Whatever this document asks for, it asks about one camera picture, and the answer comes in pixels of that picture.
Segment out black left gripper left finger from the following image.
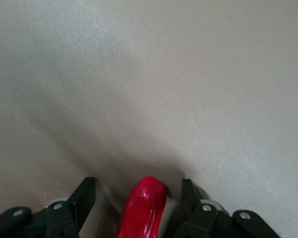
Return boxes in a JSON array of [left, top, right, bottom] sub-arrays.
[[31, 177, 97, 238]]

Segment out red chili pepper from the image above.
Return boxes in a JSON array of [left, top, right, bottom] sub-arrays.
[[114, 176, 167, 238]]

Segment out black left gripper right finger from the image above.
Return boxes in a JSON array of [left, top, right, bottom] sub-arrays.
[[175, 178, 235, 238]]

